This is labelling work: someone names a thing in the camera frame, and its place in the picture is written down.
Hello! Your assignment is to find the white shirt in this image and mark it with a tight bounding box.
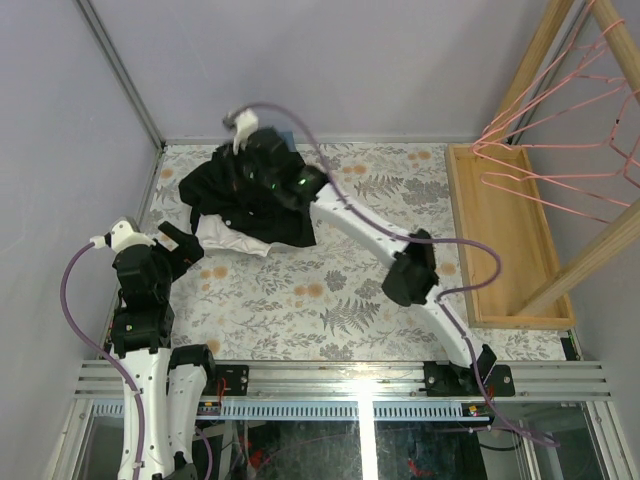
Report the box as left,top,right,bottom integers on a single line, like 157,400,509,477
195,215,272,257

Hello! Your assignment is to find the pink wire hanger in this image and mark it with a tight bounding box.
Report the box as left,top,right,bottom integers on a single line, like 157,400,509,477
480,169,632,224

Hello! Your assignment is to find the pink hanger of white shirt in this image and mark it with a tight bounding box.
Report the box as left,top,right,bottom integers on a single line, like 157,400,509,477
469,18,626,156

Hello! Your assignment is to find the pink hanger front black shirt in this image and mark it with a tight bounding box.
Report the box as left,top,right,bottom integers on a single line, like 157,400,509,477
470,82,639,205

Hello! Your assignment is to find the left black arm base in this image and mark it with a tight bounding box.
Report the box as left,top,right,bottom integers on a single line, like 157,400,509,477
203,364,250,398

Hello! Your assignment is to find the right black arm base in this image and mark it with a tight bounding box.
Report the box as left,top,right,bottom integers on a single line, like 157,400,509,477
422,361,515,398

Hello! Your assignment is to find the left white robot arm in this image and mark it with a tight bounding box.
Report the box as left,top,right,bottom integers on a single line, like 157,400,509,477
108,217,219,479

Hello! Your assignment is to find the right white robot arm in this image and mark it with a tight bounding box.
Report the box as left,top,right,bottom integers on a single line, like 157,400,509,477
232,128,497,395

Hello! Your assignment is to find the folded blue cloth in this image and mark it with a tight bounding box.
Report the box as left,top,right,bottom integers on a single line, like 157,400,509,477
279,131,296,151

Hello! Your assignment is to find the wooden clothes rack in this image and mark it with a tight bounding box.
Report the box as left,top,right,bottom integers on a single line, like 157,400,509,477
447,1,639,330

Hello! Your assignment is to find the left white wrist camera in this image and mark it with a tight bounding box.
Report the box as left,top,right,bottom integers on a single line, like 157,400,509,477
90,216,155,253

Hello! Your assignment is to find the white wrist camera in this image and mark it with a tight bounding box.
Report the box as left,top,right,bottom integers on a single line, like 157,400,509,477
90,216,155,253
223,109,259,155

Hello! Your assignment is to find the aluminium mounting rail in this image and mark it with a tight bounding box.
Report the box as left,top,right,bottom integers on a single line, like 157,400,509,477
74,358,611,399

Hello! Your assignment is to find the grey slotted cable duct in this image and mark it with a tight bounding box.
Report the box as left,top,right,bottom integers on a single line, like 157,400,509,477
92,402,491,421

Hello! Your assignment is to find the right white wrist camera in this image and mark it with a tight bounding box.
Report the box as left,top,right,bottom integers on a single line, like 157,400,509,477
223,109,259,155

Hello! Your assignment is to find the aluminium corner frame post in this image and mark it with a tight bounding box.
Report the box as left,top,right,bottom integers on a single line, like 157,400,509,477
73,0,166,150

